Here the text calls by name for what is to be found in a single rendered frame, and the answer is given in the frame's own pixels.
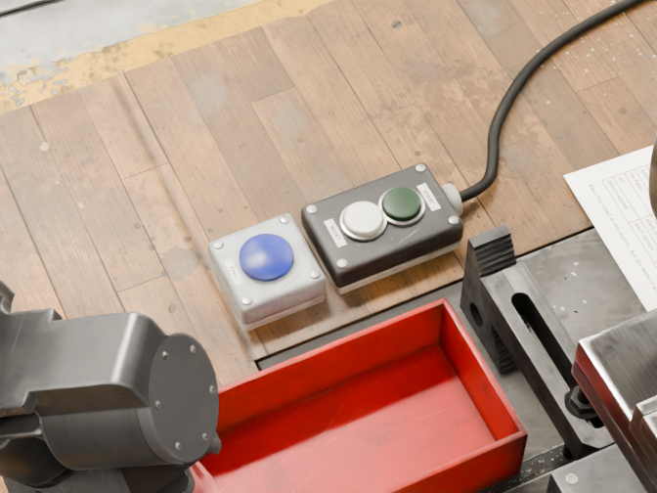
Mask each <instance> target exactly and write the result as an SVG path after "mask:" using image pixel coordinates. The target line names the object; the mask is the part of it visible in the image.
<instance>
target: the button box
mask: <svg viewBox="0 0 657 493"><path fill-rule="evenodd" d="M644 1H646V0H622V1H620V2H618V3H616V4H614V5H612V6H610V7H608V8H606V9H604V10H602V11H600V12H598V13H596V14H594V15H593V16H591V17H589V18H587V19H585V20H584V21H582V22H580V23H578V24H576V25H575V26H573V27H571V28H570V29H568V30H567V31H565V32H564V33H562V34H561V35H559V36H558V37H557V38H555V39H554V40H552V41H551V42H550V43H548V45H547V46H546V47H545V48H543V49H542V50H541V51H540V52H539V53H537V54H536V55H535V56H534V57H533V58H532V59H531V60H530V61H529V62H528V63H527V64H526V65H525V66H524V68H523V69H522V70H520V71H519V73H518V74H517V76H516V77H515V79H514V80H513V82H512V83H511V85H510V86H509V88H508V90H507V91H506V93H505V95H504V97H503V99H502V101H501V103H500V105H499V107H498V109H497V111H496V113H495V115H494V118H493V120H492V123H491V126H490V130H489V134H488V157H487V166H486V171H485V174H484V176H483V178H482V179H481V180H480V181H479V182H477V183H476V184H474V185H473V186H471V187H469V188H467V189H464V190H462V191H459V192H458V191H457V189H456V188H455V186H454V185H453V184H447V185H444V186H442V188H441V187H440V185H439V183H438V182H437V180H436V179H435V177H434V176H433V174H432V172H431V171H430V169H429V168H428V166H427V164H426V163H425V162H420V163H418V164H415V165H412V166H410V167H407V168H404V169H402V170H399V171H396V172H394V173H391V174H388V175H386V176H383V177H380V178H378V179H375V180H372V181H371V182H368V183H365V184H363V185H360V186H358V187H355V188H352V189H350V190H347V191H344V192H342V193H339V194H336V195H334V196H331V197H328V198H326V199H323V200H320V201H318V202H313V203H311V204H308V205H305V206H304V207H302V209H301V223H302V226H303V228H302V232H303V234H304V236H305V238H306V240H307V242H308V243H309V245H310V247H311V249H312V250H313V251H314V253H315V255H316V257H317V259H318V260H319V262H320V264H321V266H322V268H323V269H324V271H325V273H326V275H327V277H328V279H329V281H330V283H331V285H332V286H333V288H334V290H335V292H336V293H338V294H344V293H346V292H349V291H352V290H354V289H357V288H359V287H362V286H364V285H367V284H369V283H372V282H375V281H377V280H380V279H382V278H385V277H387V276H390V275H392V274H395V273H397V272H400V271H403V270H405V269H408V268H410V267H413V266H415V265H418V264H419V263H422V262H424V261H427V260H429V259H432V258H435V257H437V256H440V255H442V254H445V253H447V252H450V251H452V250H455V249H457V248H459V247H460V240H461V239H462V234H463V222H462V221H461V219H460V215H462V212H463V207H462V203H463V202H466V201H469V200H471V199H473V198H475V197H477V196H479V195H480V194H482V193H483V192H485V191H486V190H487V189H488V188H489V187H490V186H491V185H492V184H493V182H494V181H495V178H496V175H497V171H498V165H499V138H500V133H501V130H502V126H503V124H504V120H505V117H506V115H507V113H508V111H509V109H510V107H511V105H512V104H513V102H514V100H515V98H516V97H517V95H518V93H519V92H520V90H521V88H522V87H523V85H524V84H525V82H526V81H527V79H528V78H529V77H530V75H531V74H532V73H533V72H534V71H535V69H536V68H537V67H538V66H539V65H540V64H541V63H542V62H544V61H545V60H546V59H547V58H548V57H549V56H550V55H552V54H553V53H554V52H555V51H557V50H558V49H560V48H561V47H562V46H564V45H565V44H566V43H568V42H570V41H571V40H573V39H574V38H576V37H577V36H579V35H580V34H582V33H584V32H585V31H587V30H589V29H590V28H592V27H594V26H596V25H598V24H599V23H601V22H604V21H606V20H608V19H610V18H612V17H613V16H615V15H618V14H620V13H622V12H624V11H626V10H628V9H630V8H631V7H633V6H635V5H637V4H640V3H642V2H644ZM396 187H407V188H410V189H412V190H414V191H415V192H417V194H418V195H419V197H420V200H421V208H420V213H419V215H418V216H417V217H416V218H414V219H412V220H409V221H403V222H401V221H395V220H392V219H391V218H389V217H388V216H386V215H385V213H384V211H383V210H382V200H383V197H384V195H385V194H386V193H387V192H388V191H389V190H391V189H393V188H396ZM355 202H371V203H373V204H375V205H376V206H378V207H379V209H380V210H381V212H382V217H383V219H382V227H381V228H380V230H379V231H378V232H376V233H375V234H373V235H371V236H366V237H360V236H356V235H353V234H352V233H350V232H349V231H348V230H347V229H346V228H345V226H344V213H345V210H346V209H347V208H348V206H350V205H351V204H352V203H355Z"/></svg>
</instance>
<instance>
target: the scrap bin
mask: <svg viewBox="0 0 657 493"><path fill-rule="evenodd" d="M218 393H219V416H218V424H217V428H216V432H217V434H218V436H219V438H220V440H221V450H220V452H219V453H218V454H217V455H215V454H213V453H211V452H209V453H208V454H207V455H205V456H204V457H203V458H201V459H200V460H199V462H200V463H201V464H202V465H203V467H204V468H205V469H206V470H207V471H208V472H209V473H210V475H211V476H212V477H213V479H214V481H215V484H216V486H217V488H218V490H219V492H220V493H476V492H478V491H481V490H483V489H485V488H488V487H490V486H492V485H495V484H497V483H499V482H501V481H504V480H506V479H508V478H511V477H513V476H515V475H517V474H520V469H521V465H522V460H523V456H524V451H525V447H526V442H527V438H528V432H527V430H526V428H525V427H524V425H523V424H522V423H521V421H520V419H519V418H518V416H517V415H516V413H515V411H514V410H513V408H512V406H511V405H510V403H509V401H508V400H507V398H506V396H505V395H504V392H503V391H502V389H501V387H500V386H499V384H498V382H497V381H496V379H495V377H494V376H493V374H492V372H491V371H490V369H489V367H488V366H487V364H486V362H485V361H484V359H483V357H482V356H481V354H480V352H479V351H478V349H477V347H476V346H475V344H474V342H473V341H472V339H471V337H470V336H469V334H468V332H467V331H466V329H465V327H464V326H463V324H462V322H461V321H460V318H459V317H458V315H457V313H456V312H455V310H454V308H453V307H452V305H451V303H450V302H449V300H448V298H447V297H443V298H440V299H438V300H435V301H433V302H431V303H428V304H426V305H423V306H421V307H419V308H417V309H414V310H412V311H409V312H407V313H404V314H402V315H399V316H397V317H394V318H392V319H389V320H387V321H384V322H382V323H379V324H377V325H374V326H372V327H369V328H367V329H364V330H362V331H359V332H357V333H355V334H353V335H350V336H346V337H344V338H341V339H339V340H336V341H334V342H331V343H329V344H326V345H324V346H321V347H319V348H316V349H314V350H311V351H309V352H306V353H304V354H301V355H299V356H296V357H294V358H291V359H289V360H286V361H284V362H282V363H280V364H277V365H275V366H272V367H270V368H267V369H265V370H262V371H260V372H257V373H255V374H252V375H250V376H247V377H245V378H242V379H240V380H237V381H233V382H231V383H228V384H226V385H223V386H221V387H218Z"/></svg>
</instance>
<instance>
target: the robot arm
mask: <svg viewBox="0 0 657 493"><path fill-rule="evenodd" d="M14 297H15V293H14V292H13V291H12V290H11V289H10V288H9V287H8V286H7V285H6V284H5V283H4V282H2V281H1V280H0V475H1V476H2V477H3V480H4V482H5V485H6V487H7V490H8V492H9V493H220V492H219V490H218V488H217V486H216V484H215V481H214V479H213V477H212V476H211V475H210V473H209V472H208V471H207V470H206V469H205V468H204V467H203V465H202V464H201V463H200V462H199V460H200V459H201V458H203V457H204V456H205V455H207V454H208V453H209V452H211V453H213V454H215V455H217V454H218V453H219V452H220V450H221V440H220V438H219V436H218V434H217V432H216V428H217V424H218V416H219V393H218V385H217V379H216V376H215V372H214V369H213V366H212V363H211V361H210V359H209V357H208V355H207V353H206V351H205V349H204V348H203V347H202V345H201V344H200V343H199V342H198V341H197V340H196V339H195V338H194V337H193V336H190V335H188V334H185V333H174V334H166V333H165V332H164V331H163V330H162V329H161V328H160V327H159V326H158V325H157V324H156V322H155V321H154V320H153V319H152V318H150V317H149V316H147V315H145V314H142V313H139V312H133V311H129V312H121V313H113V314H105V315H97V316H89V317H81V318H72V319H64V320H63V317H62V316H61V315H60V314H59V313H58V312H57V311H56V310H55V309H54V308H52V307H51V308H43V309H35V310H27V311H20V312H12V313H11V310H12V303H13V300H14Z"/></svg>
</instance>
